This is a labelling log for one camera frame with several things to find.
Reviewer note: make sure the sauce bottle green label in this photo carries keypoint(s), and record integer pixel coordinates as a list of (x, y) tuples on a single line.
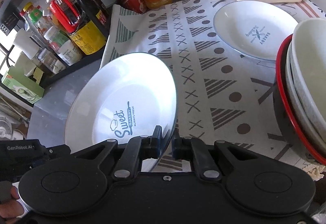
[(35, 14)]

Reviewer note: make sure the red and black bowl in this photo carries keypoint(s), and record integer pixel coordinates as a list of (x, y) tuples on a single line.
[(293, 122)]

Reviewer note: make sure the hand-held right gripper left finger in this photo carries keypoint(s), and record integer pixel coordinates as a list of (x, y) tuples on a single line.
[(150, 145)]

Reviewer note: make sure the green carton box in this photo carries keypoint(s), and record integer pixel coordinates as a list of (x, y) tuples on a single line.
[(23, 85)]

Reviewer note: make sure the white bowl leaf pattern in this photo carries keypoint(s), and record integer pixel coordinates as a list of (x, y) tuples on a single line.
[(289, 68)]

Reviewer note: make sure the dark sauce bottle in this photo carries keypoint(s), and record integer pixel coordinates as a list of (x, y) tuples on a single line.
[(98, 7)]

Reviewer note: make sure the green label jar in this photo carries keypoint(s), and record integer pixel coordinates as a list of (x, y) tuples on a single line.
[(59, 39)]

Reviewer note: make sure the glass spice jar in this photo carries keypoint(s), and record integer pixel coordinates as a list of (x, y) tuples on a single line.
[(48, 61)]

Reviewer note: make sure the white plate blue script print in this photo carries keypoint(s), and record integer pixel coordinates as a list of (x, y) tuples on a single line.
[(127, 91)]

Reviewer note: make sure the small white fan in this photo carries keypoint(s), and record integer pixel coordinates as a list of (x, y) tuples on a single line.
[(5, 126)]

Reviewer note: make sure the red peeler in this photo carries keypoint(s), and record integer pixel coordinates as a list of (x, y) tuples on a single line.
[(63, 12)]

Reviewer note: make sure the white plate blue cross print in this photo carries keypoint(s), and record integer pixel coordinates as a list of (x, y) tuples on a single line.
[(254, 33)]

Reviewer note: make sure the white bowl grey pattern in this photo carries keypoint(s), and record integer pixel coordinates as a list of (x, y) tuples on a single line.
[(309, 38)]

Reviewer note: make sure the white cap bottle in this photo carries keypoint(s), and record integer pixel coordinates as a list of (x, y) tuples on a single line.
[(25, 43)]

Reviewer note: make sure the small white jar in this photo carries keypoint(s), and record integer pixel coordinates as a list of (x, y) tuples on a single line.
[(71, 52)]

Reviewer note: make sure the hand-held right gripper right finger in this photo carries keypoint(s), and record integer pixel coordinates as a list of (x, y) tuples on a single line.
[(179, 146)]

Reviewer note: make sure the person's left hand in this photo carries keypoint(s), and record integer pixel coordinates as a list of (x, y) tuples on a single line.
[(12, 193)]

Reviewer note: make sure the patterned fringed table cloth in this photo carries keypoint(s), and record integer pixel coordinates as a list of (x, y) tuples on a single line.
[(203, 73)]

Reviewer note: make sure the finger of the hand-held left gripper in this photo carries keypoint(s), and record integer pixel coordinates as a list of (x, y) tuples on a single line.
[(57, 152)]

